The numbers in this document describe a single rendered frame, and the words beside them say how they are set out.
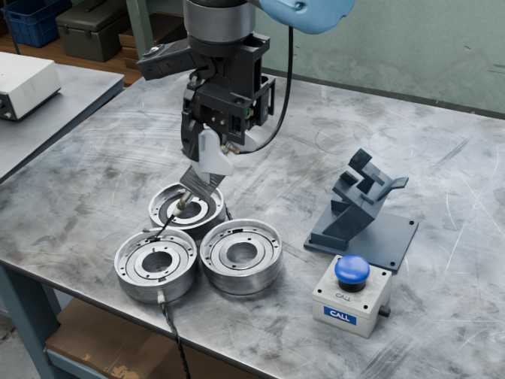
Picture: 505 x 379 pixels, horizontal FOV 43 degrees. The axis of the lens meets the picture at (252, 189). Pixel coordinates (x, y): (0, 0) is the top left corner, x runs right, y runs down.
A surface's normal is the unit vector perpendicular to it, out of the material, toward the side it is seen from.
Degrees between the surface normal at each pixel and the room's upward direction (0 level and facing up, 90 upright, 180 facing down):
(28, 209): 0
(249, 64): 90
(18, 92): 90
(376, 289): 0
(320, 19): 97
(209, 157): 87
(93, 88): 0
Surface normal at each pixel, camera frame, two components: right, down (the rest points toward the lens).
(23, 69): -0.09, -0.78
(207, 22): -0.33, 0.63
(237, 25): 0.55, 0.58
